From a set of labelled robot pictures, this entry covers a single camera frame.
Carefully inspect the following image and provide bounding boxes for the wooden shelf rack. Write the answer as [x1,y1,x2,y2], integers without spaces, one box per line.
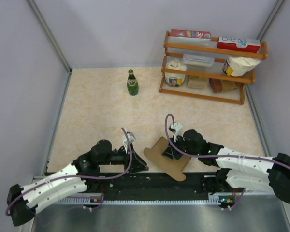
[159,31,268,105]

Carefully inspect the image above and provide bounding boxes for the aluminium corner frame post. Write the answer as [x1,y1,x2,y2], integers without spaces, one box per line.
[27,0,72,74]

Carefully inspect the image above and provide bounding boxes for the red white box right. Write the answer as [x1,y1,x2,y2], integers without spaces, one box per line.
[217,36,261,53]

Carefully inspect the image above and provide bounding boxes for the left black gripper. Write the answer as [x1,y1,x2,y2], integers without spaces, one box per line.
[99,143,148,174]

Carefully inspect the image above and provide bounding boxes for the green glass bottle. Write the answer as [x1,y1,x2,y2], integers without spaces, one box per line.
[127,69,139,96]

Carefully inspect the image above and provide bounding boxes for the clear plastic container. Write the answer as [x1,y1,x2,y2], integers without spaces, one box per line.
[182,54,215,67]

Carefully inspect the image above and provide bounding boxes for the crumpled brown paper bag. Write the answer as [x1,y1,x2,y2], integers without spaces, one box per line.
[221,80,240,92]

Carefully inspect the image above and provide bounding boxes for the grey cable duct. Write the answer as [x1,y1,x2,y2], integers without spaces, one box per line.
[58,194,232,205]

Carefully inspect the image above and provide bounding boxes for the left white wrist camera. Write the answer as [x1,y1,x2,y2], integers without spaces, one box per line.
[122,128,136,150]

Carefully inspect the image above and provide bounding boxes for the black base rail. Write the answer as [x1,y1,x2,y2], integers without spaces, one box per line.
[72,172,245,201]

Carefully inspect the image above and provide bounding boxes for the white bag left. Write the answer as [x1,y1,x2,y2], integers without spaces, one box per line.
[164,58,187,87]

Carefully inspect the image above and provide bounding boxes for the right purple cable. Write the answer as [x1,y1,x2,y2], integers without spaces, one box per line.
[164,113,290,210]

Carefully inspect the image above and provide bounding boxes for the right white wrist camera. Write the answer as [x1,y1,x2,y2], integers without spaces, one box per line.
[168,122,183,143]

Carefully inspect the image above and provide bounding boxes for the right aluminium frame post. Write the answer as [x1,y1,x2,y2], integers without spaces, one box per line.
[257,0,286,41]

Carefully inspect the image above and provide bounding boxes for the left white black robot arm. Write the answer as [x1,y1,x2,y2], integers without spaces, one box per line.
[6,140,149,227]

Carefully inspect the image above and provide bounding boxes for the brown brick block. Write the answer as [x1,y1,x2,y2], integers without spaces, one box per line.
[209,78,223,93]

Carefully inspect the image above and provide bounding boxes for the purple cable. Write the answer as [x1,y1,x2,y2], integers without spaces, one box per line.
[5,127,133,216]
[164,113,290,210]

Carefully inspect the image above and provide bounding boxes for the red foil box left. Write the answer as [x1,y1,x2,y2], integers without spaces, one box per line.
[170,29,211,39]

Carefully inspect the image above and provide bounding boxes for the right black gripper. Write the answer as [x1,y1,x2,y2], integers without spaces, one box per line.
[162,134,200,160]

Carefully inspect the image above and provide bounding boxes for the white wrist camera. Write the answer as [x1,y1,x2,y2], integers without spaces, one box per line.
[122,128,136,150]
[168,122,183,143]

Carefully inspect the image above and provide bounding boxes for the brown cardboard box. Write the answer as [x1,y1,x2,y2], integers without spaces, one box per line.
[143,137,191,182]

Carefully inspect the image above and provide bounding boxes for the large white bag right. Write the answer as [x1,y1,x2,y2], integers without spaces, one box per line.
[222,56,261,77]

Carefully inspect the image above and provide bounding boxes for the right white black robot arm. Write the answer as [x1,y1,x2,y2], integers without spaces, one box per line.
[143,129,290,204]

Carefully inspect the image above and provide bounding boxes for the tan cardboard block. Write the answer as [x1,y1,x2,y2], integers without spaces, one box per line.
[188,75,208,89]

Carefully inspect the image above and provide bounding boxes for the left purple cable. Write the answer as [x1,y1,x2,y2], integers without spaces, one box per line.
[5,127,133,216]

